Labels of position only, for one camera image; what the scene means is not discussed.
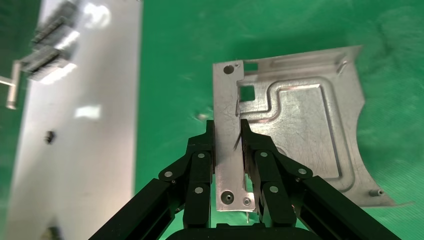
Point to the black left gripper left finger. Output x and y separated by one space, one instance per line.
197 172

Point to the green table cloth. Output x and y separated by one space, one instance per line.
185 49

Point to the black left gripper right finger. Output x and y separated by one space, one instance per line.
271 179

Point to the small black plastic piece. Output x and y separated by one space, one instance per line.
50 136

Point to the silver stamped sheet metal plate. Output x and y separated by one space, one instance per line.
304 126

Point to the silver metal clamp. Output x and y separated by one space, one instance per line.
12 89

